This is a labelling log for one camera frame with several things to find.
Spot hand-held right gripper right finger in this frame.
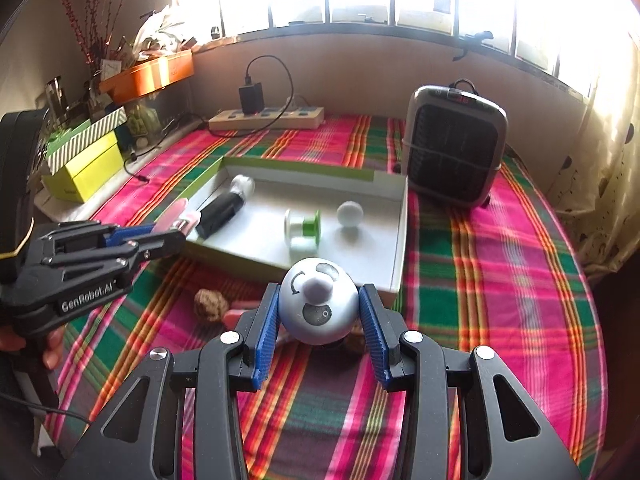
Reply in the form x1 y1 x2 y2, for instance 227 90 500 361
359 283 583 480

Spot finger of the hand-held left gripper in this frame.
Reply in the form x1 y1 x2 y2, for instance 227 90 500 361
40 230 187 273
35 223 153 256

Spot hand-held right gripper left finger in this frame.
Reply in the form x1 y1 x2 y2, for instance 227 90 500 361
57 282 282 480

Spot long pink clip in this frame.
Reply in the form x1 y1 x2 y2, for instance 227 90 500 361
150 198 202 238

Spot pink eraser block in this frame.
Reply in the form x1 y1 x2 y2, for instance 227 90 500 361
222 302 261 331

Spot white egg-shaped toy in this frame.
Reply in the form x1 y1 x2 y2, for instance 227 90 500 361
278 257 360 346

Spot black tube white cap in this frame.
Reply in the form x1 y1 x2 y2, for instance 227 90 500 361
196 191 246 241

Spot green and white cardboard box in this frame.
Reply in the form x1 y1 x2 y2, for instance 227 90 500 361
172 156 408 297

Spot green and white spool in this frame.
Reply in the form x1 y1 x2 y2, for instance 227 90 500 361
283 208 322 252

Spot white ball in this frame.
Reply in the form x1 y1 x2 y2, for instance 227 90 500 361
336 201 363 228

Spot person's left hand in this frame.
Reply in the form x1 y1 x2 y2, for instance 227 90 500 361
0 327 64 372

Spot yellow-green box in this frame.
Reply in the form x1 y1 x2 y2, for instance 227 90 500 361
41 135 125 204

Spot glass tank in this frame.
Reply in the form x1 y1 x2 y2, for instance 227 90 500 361
117 95 168 148

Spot pink plaid tablecloth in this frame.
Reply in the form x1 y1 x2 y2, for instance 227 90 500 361
40 114 608 480

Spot metal holder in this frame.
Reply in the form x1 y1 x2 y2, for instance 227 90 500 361
44 76 71 116

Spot orange box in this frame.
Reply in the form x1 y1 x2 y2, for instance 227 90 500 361
99 49 195 97

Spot black charger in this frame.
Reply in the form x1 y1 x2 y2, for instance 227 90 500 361
238 77 266 116

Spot beige power strip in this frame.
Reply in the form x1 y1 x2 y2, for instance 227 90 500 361
208 105 325 132

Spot grey space heater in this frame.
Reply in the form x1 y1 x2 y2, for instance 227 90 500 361
401 80 508 209

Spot white plastic bag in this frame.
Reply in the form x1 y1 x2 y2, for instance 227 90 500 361
132 7 191 56

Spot red twig branches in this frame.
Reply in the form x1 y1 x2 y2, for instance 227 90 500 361
57 0 126 68

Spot cream dotted curtain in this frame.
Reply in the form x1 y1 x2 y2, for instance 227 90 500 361
547 20 640 281

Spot black hook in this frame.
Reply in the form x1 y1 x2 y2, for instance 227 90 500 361
452 30 496 61

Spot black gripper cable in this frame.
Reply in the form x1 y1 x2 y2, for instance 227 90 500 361
0 392 96 423

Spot black charger cable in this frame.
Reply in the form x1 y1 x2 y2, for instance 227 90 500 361
122 55 292 183

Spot black heater cord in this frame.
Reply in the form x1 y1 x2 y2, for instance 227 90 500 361
447 78 483 96

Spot window frame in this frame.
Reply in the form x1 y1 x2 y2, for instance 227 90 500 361
170 0 626 106

